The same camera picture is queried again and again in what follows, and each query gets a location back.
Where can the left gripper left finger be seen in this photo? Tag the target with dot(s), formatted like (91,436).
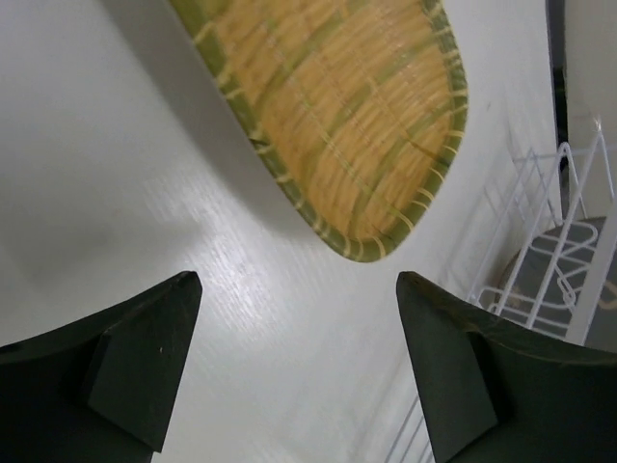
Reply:
(101,388)

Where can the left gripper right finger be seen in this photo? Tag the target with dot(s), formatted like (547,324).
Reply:
(493,391)

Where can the white wire dish rack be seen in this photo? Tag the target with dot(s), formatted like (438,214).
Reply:
(551,190)

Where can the grey reindeer pattern plate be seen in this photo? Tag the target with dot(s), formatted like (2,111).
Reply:
(566,280)

